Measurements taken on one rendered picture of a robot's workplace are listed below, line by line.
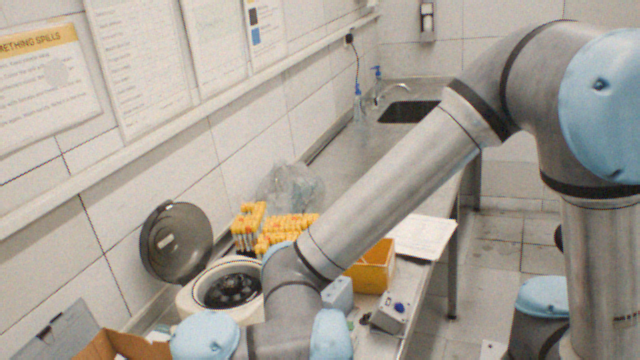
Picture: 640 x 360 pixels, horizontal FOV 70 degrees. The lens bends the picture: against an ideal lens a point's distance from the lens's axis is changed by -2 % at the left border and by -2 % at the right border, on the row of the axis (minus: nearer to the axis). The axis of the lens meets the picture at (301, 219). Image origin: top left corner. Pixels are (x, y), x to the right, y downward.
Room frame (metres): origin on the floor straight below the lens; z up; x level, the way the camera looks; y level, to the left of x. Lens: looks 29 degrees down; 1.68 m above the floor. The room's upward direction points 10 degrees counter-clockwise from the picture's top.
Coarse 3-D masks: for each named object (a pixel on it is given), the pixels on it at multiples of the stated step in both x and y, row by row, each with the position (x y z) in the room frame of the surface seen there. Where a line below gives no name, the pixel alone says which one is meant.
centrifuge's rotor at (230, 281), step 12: (228, 276) 1.00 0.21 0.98; (240, 276) 1.00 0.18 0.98; (252, 276) 0.99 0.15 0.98; (216, 288) 0.96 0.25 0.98; (228, 288) 0.94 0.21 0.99; (240, 288) 0.96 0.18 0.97; (252, 288) 0.94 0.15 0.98; (204, 300) 0.94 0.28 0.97; (216, 300) 0.91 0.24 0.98; (228, 300) 0.91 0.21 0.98; (240, 300) 0.90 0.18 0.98
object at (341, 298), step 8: (336, 280) 0.92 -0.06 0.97; (344, 280) 0.91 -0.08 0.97; (328, 288) 0.89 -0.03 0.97; (336, 288) 0.89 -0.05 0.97; (344, 288) 0.89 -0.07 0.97; (328, 296) 0.86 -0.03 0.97; (336, 296) 0.86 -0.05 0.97; (344, 296) 0.89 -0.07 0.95; (352, 296) 0.92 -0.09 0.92; (328, 304) 0.85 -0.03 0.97; (336, 304) 0.85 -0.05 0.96; (344, 304) 0.88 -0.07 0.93; (352, 304) 0.91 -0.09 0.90; (344, 312) 0.88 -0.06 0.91; (352, 312) 0.90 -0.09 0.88; (352, 320) 0.88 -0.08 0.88
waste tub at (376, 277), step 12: (384, 240) 1.07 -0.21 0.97; (372, 252) 1.09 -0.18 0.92; (384, 252) 1.07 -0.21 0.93; (360, 264) 0.97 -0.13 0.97; (372, 264) 0.96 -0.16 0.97; (384, 264) 1.07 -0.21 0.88; (348, 276) 0.99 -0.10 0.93; (360, 276) 0.97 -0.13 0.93; (372, 276) 0.96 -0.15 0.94; (384, 276) 0.95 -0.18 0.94; (360, 288) 0.97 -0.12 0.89; (372, 288) 0.96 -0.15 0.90; (384, 288) 0.95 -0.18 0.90
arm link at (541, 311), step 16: (528, 288) 0.55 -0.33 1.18; (544, 288) 0.54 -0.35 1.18; (560, 288) 0.53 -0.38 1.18; (528, 304) 0.52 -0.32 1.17; (544, 304) 0.50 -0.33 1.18; (560, 304) 0.49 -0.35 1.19; (512, 320) 0.55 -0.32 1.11; (528, 320) 0.51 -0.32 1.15; (544, 320) 0.49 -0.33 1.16; (560, 320) 0.48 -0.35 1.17; (512, 336) 0.54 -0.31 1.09; (528, 336) 0.50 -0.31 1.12; (544, 336) 0.48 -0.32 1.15; (560, 336) 0.46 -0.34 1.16; (512, 352) 0.53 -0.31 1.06; (528, 352) 0.50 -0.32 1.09; (544, 352) 0.46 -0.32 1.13
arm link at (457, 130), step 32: (512, 32) 0.50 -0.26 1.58; (480, 64) 0.51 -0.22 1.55; (448, 96) 0.51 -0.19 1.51; (480, 96) 0.48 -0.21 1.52; (416, 128) 0.52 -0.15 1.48; (448, 128) 0.49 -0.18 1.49; (480, 128) 0.48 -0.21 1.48; (512, 128) 0.48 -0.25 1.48; (384, 160) 0.52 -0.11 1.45; (416, 160) 0.49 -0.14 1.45; (448, 160) 0.48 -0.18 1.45; (352, 192) 0.51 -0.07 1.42; (384, 192) 0.48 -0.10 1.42; (416, 192) 0.48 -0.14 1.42; (320, 224) 0.51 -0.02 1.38; (352, 224) 0.48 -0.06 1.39; (384, 224) 0.48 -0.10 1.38; (288, 256) 0.50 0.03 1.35; (320, 256) 0.48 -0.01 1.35; (352, 256) 0.48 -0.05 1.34; (320, 288) 0.48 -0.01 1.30
